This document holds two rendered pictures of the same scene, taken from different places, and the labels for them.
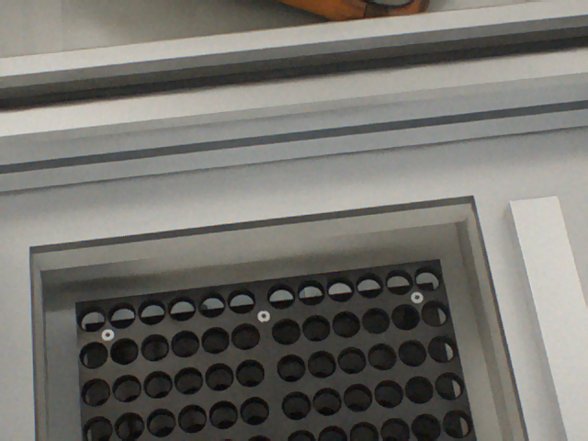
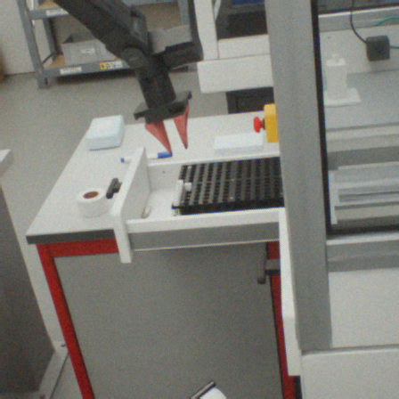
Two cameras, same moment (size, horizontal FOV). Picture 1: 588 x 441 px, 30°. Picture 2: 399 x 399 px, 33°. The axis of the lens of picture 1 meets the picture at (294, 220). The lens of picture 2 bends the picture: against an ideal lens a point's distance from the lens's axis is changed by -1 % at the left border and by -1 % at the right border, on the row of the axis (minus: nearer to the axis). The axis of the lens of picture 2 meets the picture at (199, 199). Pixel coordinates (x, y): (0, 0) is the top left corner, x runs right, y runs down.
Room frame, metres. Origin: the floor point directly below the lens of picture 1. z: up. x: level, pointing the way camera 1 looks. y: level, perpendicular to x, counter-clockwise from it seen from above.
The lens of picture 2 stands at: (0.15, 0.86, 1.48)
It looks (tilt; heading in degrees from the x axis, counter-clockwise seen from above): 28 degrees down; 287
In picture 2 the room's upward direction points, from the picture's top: 9 degrees counter-clockwise
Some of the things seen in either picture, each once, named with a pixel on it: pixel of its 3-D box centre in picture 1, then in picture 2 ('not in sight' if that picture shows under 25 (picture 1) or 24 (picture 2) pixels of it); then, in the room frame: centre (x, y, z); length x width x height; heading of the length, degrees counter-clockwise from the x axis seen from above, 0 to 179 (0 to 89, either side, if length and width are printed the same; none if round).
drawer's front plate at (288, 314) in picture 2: not in sight; (289, 283); (0.29, 0.03, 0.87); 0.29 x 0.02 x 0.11; 98
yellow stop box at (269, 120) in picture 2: not in sight; (273, 123); (0.40, -0.61, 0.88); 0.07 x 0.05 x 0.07; 98
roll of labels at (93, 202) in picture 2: not in sight; (93, 202); (0.81, -0.40, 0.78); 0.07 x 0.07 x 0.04
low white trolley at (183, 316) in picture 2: not in sight; (189, 282); (0.70, -0.64, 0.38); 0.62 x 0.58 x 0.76; 98
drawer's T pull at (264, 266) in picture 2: not in sight; (269, 267); (0.32, 0.03, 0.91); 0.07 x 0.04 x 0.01; 98
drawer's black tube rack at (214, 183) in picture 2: not in sight; (234, 194); (0.43, -0.27, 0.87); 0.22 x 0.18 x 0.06; 8
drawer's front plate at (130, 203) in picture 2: not in sight; (134, 200); (0.63, -0.24, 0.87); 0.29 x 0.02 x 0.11; 98
